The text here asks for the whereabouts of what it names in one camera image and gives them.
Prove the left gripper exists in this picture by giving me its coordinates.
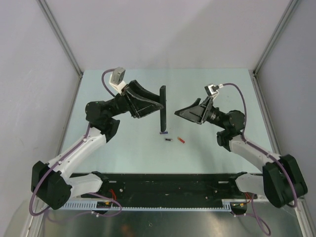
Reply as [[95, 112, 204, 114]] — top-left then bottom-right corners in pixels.
[[107, 80, 165, 119]]

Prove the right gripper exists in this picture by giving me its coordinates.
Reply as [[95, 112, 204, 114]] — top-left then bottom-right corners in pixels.
[[174, 96, 228, 130]]

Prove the black remote control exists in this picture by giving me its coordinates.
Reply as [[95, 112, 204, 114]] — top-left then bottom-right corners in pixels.
[[159, 85, 167, 133]]

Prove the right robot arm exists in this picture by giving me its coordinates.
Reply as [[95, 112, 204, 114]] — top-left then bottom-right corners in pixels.
[[175, 96, 308, 208]]

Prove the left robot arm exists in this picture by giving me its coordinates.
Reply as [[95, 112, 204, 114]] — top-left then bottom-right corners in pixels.
[[29, 80, 166, 211]]

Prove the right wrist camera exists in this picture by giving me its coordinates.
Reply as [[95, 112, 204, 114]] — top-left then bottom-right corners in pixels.
[[204, 84, 219, 99]]

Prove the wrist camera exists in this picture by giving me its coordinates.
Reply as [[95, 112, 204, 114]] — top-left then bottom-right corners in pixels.
[[204, 84, 219, 99], [109, 67, 126, 94]]

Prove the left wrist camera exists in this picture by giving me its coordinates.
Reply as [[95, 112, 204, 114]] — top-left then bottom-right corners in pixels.
[[109, 67, 126, 94]]

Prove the right aluminium frame post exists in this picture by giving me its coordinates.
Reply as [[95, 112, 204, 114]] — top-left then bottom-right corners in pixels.
[[252, 0, 301, 77]]

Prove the aluminium frame post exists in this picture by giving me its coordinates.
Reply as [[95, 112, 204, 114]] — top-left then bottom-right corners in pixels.
[[37, 0, 83, 78], [252, 0, 301, 77]]

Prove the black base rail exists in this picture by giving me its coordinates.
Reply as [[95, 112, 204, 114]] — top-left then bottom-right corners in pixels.
[[69, 172, 259, 208]]

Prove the grey slotted cable duct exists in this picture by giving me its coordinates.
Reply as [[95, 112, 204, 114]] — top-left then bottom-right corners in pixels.
[[60, 199, 234, 211]]

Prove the left aluminium frame post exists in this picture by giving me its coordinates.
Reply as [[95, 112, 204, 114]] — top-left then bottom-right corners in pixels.
[[37, 0, 83, 78]]

